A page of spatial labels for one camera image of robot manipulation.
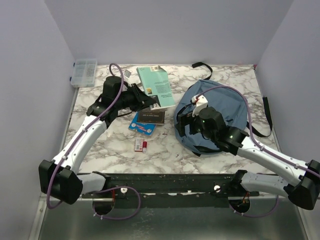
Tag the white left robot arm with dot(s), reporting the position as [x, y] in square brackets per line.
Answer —
[58, 177]

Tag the red white glue stick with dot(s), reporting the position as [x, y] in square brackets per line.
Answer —
[144, 147]

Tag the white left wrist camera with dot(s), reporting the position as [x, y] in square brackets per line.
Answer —
[127, 74]

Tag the clear plastic organizer box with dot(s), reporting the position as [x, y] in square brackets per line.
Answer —
[84, 71]

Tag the blue backpack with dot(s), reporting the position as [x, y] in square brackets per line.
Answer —
[225, 100]

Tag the blue blister pack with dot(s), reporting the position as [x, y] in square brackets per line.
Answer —
[145, 129]

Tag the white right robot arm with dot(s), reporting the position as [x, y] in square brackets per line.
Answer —
[295, 179]

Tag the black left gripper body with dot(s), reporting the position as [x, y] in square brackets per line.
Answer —
[128, 98]

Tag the teal paperback book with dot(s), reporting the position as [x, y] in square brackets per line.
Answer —
[156, 84]

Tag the red white staples box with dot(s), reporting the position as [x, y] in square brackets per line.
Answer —
[138, 144]

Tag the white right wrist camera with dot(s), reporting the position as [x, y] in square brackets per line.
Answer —
[200, 102]

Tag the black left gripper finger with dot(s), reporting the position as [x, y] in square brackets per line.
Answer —
[138, 107]
[142, 97]

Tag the black paperback book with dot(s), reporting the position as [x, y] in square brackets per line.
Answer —
[156, 117]

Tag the black mounting base plate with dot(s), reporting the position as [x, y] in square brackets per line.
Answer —
[176, 190]

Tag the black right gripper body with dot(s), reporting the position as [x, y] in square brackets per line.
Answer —
[198, 127]

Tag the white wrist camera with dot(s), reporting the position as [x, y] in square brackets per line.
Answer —
[200, 102]
[127, 74]

